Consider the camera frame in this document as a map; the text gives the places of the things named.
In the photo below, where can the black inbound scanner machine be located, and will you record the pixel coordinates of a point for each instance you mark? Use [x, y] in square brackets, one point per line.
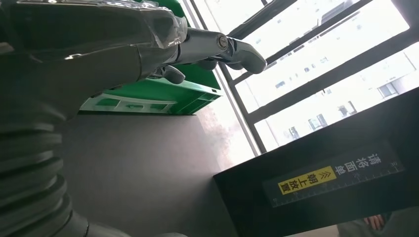
[294, 212]

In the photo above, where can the dark window frame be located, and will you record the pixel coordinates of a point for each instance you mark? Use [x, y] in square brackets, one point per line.
[327, 75]

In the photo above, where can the yellow and black label sticker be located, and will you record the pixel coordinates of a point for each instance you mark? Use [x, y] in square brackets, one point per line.
[327, 180]

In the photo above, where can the person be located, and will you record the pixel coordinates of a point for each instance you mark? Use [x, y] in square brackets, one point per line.
[374, 222]

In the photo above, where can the green plastic crate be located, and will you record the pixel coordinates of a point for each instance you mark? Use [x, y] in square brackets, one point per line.
[183, 95]

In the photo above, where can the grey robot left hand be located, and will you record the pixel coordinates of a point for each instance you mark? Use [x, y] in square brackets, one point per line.
[82, 49]

